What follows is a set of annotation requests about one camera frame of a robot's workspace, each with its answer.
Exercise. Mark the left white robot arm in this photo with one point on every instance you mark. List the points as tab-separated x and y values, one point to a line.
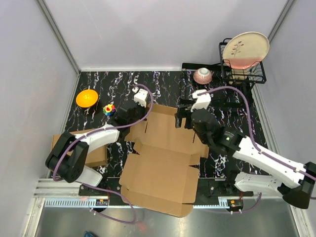
68	156

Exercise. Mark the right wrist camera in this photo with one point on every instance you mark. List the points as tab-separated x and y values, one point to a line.
202	100

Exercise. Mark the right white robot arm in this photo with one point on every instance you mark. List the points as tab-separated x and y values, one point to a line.
292	181

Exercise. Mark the orange bowl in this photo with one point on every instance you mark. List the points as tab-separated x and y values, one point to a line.
87	98

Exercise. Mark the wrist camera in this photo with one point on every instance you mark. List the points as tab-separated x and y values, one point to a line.
202	100
140	97

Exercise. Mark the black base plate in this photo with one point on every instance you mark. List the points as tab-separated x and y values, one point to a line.
177	190

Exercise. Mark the rainbow plush flower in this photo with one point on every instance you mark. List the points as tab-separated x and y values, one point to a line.
109	109

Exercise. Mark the aluminium rail frame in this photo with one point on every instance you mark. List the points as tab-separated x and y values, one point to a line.
62	213

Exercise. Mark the pink patterned bowl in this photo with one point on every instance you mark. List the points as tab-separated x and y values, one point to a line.
202	76

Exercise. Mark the black wire dish rack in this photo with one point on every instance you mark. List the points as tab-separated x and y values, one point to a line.
222	75

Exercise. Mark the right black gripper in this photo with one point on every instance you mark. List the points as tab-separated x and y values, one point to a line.
183	112

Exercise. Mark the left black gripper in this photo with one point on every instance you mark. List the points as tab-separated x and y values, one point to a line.
144	110

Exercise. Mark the cream pink plate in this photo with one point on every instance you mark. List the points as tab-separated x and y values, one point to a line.
246	50

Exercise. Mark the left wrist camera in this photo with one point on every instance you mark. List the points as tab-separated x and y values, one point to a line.
140	97

